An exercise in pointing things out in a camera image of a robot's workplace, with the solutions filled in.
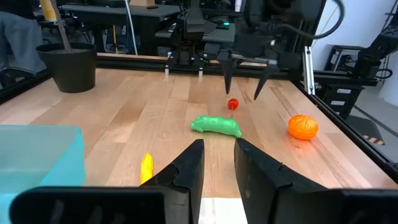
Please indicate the teal translucent tupperware container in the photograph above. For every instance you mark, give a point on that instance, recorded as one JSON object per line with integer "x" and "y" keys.
{"x": 37, "y": 155}

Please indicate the yellow pole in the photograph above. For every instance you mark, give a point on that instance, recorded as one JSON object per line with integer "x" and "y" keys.
{"x": 48, "y": 9}

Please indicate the small red toy cherry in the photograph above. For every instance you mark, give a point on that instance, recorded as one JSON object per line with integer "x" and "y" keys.
{"x": 233, "y": 104}

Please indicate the orange toy tangerine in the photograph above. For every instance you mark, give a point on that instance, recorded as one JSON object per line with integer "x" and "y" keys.
{"x": 303, "y": 127}

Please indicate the silver aluminium post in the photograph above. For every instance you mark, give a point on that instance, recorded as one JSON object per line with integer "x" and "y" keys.
{"x": 308, "y": 71}

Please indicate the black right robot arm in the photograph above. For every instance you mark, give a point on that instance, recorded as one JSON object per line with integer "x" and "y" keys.
{"x": 280, "y": 31}

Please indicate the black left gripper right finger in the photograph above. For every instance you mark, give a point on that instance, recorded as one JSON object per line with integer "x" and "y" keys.
{"x": 258, "y": 180}

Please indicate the green toy cucumber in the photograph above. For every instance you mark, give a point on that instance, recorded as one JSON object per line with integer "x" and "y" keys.
{"x": 216, "y": 126}

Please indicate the black orange-striped floor mat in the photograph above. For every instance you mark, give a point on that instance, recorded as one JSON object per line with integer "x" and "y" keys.
{"x": 363, "y": 127}

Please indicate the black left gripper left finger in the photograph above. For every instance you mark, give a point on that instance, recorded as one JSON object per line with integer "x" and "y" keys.
{"x": 183, "y": 186}

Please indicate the small yellow toy banana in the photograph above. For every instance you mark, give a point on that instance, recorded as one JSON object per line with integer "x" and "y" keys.
{"x": 146, "y": 168}

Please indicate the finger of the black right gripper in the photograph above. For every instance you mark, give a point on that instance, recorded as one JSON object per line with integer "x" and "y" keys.
{"x": 228, "y": 76}
{"x": 263, "y": 81}

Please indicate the green plant in black pot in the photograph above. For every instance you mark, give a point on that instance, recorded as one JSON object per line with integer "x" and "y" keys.
{"x": 68, "y": 71}

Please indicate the person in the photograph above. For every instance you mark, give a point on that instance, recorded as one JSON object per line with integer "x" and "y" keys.
{"x": 18, "y": 40}

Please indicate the black equipment cart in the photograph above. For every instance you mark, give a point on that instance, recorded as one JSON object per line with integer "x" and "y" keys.
{"x": 342, "y": 96}

